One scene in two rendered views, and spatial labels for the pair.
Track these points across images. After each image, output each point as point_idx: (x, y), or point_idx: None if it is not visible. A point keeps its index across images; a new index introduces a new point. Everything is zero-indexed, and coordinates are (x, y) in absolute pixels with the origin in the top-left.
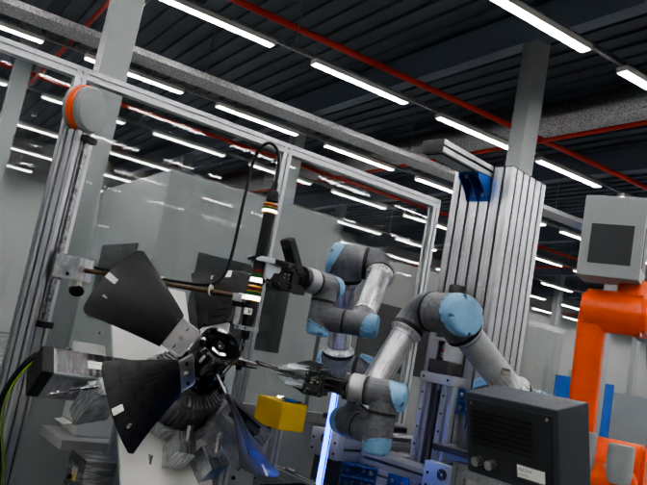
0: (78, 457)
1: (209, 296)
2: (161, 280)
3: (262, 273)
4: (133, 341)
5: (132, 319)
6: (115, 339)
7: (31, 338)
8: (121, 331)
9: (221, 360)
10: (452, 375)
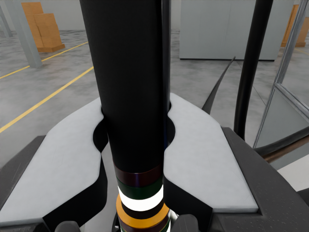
0: None
1: (305, 198)
2: (206, 100)
3: (115, 171)
4: (298, 188)
5: None
6: (284, 168)
7: None
8: (302, 169)
9: (117, 214)
10: None
